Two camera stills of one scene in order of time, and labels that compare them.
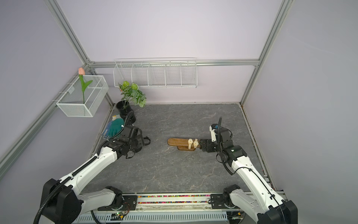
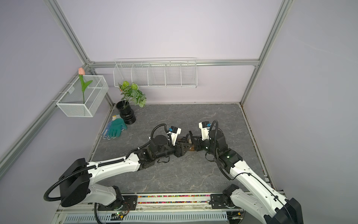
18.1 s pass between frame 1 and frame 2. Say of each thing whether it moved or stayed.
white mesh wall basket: stayed
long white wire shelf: stayed
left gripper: moved
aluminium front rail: stayed
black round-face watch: moved
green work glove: stayed
